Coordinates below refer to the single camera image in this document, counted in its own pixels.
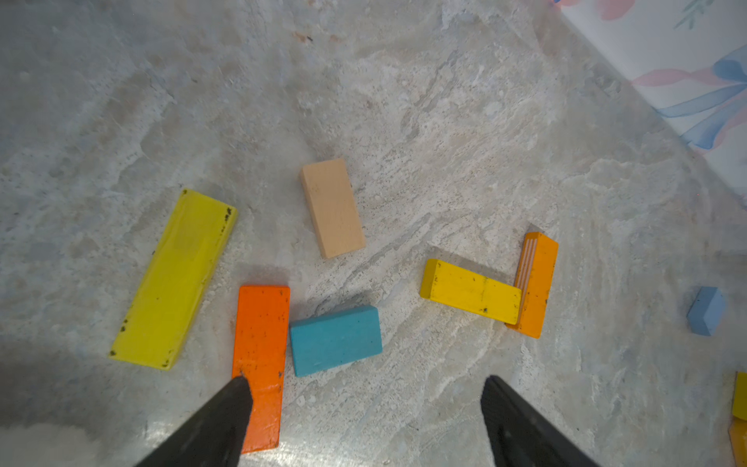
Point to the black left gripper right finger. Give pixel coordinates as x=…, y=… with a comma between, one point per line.
x=521, y=436

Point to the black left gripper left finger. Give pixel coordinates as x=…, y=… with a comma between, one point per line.
x=214, y=435

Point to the red-orange long block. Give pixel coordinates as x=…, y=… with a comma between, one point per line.
x=259, y=354

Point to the lime yellow long block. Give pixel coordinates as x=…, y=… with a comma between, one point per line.
x=169, y=296

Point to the teal short block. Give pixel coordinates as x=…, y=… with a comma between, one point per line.
x=332, y=340

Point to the white plush toy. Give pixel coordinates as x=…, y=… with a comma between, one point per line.
x=46, y=444

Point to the amber orange long block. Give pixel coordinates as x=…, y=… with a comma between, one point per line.
x=534, y=278

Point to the golden yellow long block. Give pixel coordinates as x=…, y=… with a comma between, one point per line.
x=738, y=438

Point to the light blue short block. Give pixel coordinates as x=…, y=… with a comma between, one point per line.
x=707, y=311

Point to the small yellow short block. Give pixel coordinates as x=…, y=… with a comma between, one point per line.
x=740, y=396

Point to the beige short block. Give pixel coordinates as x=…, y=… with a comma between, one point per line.
x=332, y=207

